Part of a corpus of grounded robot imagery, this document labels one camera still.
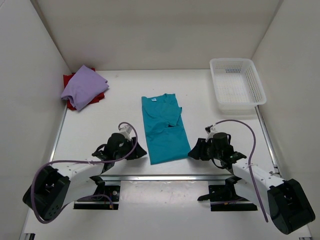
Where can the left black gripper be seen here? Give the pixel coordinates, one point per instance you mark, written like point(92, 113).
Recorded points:
point(138, 152)

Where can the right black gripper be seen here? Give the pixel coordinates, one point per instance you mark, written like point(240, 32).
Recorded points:
point(199, 151)

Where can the teal cloth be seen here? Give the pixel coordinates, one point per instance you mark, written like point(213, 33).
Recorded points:
point(164, 129)

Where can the lilac t shirt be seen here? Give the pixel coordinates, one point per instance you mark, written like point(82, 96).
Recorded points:
point(83, 87)

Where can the red t shirt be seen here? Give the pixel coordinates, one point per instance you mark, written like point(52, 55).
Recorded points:
point(87, 100)

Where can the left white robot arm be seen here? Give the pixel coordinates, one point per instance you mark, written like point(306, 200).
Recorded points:
point(61, 183)

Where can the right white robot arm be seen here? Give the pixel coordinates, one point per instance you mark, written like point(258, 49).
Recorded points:
point(283, 200)

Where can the white plastic basket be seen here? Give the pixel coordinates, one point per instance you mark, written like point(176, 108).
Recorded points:
point(237, 85)

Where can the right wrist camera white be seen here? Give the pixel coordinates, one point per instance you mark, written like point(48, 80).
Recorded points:
point(211, 131)

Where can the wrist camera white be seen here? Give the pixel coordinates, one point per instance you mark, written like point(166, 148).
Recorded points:
point(125, 131)
point(211, 131)

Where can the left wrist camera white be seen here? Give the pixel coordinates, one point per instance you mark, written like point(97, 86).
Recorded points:
point(125, 131)

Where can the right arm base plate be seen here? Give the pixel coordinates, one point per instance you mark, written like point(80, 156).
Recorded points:
point(222, 200)

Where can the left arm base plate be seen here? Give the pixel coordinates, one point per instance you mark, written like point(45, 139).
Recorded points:
point(106, 198)

